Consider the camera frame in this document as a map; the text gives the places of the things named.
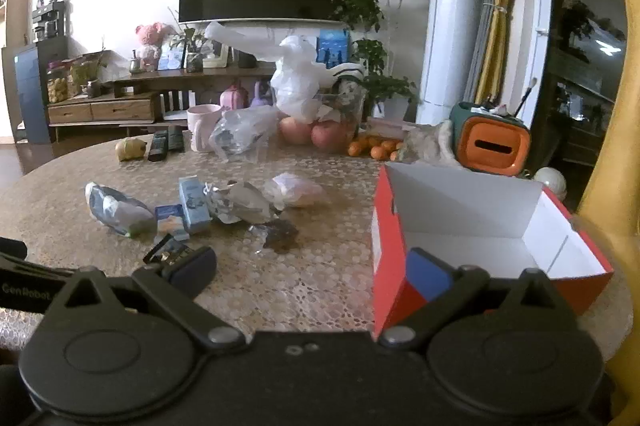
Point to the purple toy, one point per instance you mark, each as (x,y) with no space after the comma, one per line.
(262,94)

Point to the pink plush bear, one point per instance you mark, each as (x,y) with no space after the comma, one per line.
(150,39)

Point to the small blue snack packet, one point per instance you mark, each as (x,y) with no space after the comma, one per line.
(170,216)

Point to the wooden television cabinet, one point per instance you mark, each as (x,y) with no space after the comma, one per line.
(125,106)

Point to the black remote control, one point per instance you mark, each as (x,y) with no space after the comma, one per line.
(175,139)
(159,145)

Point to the food storage jar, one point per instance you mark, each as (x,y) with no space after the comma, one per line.
(82,77)
(57,85)

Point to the beige quilted cloth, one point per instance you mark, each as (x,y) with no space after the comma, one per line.
(430,144)

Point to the orange green tissue box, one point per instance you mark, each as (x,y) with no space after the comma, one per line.
(492,146)

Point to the translucent plastic bag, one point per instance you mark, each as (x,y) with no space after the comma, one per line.
(235,39)

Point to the pink flat box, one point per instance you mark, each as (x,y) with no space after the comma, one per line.
(387,125)

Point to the foil wrapper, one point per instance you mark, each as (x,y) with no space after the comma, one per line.
(235,201)

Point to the white plastic bag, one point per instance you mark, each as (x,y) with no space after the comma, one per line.
(295,76)

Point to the blue printed box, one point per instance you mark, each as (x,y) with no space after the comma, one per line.
(332,46)

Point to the dark snack packet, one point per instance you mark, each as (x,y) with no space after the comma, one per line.
(167,251)

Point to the white cardboard box orange edges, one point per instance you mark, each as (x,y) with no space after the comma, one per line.
(475,211)

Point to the white snack packet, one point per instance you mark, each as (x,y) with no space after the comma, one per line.
(117,208)

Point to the small yellow toy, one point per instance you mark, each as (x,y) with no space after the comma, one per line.
(130,150)

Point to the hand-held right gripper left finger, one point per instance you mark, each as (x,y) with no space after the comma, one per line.
(192,268)

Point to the white round ornament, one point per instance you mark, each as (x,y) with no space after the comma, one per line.
(550,180)

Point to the yellow giraffe statue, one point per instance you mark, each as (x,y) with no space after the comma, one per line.
(612,131)

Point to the small potted plant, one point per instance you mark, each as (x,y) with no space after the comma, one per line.
(192,51)

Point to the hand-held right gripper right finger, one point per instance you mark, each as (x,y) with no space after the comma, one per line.
(427,273)

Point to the makeup brush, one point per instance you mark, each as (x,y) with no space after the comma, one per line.
(525,95)

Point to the pink toy backpack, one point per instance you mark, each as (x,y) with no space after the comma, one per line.
(232,99)

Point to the white tower air conditioner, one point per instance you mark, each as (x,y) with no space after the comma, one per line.
(455,16)

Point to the dark brown wrapper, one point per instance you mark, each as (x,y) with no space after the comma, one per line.
(280,233)

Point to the red apple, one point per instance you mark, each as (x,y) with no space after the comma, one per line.
(327,136)
(295,130)

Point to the pile of tangerines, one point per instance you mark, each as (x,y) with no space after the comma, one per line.
(377,150)

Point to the clear crumpled plastic bag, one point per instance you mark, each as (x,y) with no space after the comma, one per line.
(240,134)

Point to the striped white bag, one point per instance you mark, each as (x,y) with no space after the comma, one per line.
(350,74)

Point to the glass vase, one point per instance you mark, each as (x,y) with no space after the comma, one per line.
(345,104)

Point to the bread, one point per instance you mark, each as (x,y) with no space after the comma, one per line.
(295,191)

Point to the pink cup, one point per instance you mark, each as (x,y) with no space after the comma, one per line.
(202,129)

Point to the lace patterned desktop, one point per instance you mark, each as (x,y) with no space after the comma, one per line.
(325,216)

